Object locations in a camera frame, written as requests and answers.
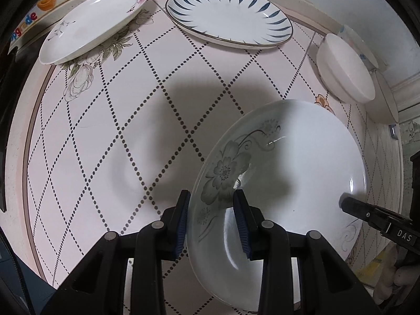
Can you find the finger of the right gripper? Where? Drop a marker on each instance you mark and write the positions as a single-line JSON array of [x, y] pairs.
[[375, 216]]

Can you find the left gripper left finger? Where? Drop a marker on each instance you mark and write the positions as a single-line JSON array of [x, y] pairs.
[[175, 228]]

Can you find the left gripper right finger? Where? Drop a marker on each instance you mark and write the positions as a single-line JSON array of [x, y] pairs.
[[248, 221]]

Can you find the white plate grey flower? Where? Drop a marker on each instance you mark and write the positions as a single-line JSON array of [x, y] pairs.
[[294, 160]]

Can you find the white plate blue leaf pattern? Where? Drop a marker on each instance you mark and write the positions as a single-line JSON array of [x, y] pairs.
[[244, 24]]

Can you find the white plate pink flowers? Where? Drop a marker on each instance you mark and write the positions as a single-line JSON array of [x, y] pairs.
[[85, 27]]

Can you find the large white bowl dark rim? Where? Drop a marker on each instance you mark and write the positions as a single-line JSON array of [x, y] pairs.
[[383, 108]]

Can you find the plain white bowl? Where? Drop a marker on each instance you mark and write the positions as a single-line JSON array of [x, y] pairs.
[[343, 72]]

